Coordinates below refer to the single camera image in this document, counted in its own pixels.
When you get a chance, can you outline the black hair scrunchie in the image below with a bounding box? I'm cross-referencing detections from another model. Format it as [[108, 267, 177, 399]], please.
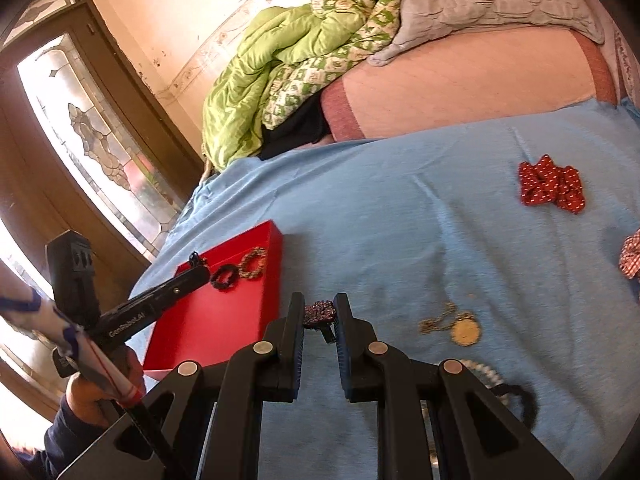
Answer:
[[489, 382, 538, 430]]

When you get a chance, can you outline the white pearl necklace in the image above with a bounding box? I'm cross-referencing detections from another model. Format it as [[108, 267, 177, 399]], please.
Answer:
[[456, 357, 514, 406]]

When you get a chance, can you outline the amber and black earring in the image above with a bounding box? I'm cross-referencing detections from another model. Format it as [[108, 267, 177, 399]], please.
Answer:
[[188, 252, 206, 269]]

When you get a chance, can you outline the gold coin pendant necklace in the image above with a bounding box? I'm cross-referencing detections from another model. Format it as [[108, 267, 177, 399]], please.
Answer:
[[418, 301, 483, 348]]

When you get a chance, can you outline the black beaded bracelet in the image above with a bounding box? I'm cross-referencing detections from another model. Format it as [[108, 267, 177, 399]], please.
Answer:
[[209, 263, 241, 291]]

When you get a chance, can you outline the red jewelry tray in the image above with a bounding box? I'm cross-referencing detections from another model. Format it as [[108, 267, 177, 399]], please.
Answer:
[[143, 220, 283, 380]]

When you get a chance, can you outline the gold leopard bead bracelet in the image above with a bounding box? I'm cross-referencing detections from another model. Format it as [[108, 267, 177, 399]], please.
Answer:
[[237, 246, 269, 281]]

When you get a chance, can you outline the red purple beaded hair clip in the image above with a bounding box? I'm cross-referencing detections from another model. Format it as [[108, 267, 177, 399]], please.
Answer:
[[303, 300, 336, 344]]

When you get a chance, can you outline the dark blue sleeve forearm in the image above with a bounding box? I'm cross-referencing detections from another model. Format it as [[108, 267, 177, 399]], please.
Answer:
[[12, 394, 107, 479]]

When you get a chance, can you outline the person's left hand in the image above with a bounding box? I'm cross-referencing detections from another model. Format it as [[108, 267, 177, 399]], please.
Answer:
[[65, 347, 145, 429]]

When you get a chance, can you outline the stained glass window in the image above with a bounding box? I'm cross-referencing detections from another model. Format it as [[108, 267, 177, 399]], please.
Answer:
[[17, 32, 183, 261]]

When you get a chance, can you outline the light blue bed blanket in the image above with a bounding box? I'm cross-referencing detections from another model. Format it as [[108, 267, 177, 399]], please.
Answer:
[[136, 100, 639, 479]]

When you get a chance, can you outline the green quilted comforter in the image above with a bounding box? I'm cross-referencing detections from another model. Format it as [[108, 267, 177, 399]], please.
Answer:
[[200, 5, 369, 174]]

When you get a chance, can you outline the red white checked scrunchie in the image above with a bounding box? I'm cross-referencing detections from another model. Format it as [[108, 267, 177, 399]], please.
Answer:
[[618, 230, 640, 280]]

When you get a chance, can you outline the red polka dot scrunchie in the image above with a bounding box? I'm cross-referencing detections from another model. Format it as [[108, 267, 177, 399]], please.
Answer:
[[518, 154, 586, 214]]

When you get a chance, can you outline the black cloth under comforter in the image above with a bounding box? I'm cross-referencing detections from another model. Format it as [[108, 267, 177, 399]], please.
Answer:
[[258, 92, 331, 160]]

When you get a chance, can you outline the green white patterned blanket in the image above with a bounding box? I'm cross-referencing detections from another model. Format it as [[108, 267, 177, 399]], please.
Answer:
[[260, 0, 400, 130]]

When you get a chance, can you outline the pink bed sheet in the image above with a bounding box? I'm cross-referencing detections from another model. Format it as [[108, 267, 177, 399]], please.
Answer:
[[321, 27, 620, 142]]

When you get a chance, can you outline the striped floral pillow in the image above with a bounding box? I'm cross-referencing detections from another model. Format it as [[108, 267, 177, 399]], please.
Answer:
[[587, 0, 639, 108]]

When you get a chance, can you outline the dark brown wooden window frame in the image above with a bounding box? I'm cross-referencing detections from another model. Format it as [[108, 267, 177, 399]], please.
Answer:
[[1, 0, 202, 309]]

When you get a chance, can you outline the white blue patterned cable wrap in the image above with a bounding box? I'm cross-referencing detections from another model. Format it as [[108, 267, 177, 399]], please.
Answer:
[[1, 263, 143, 408]]

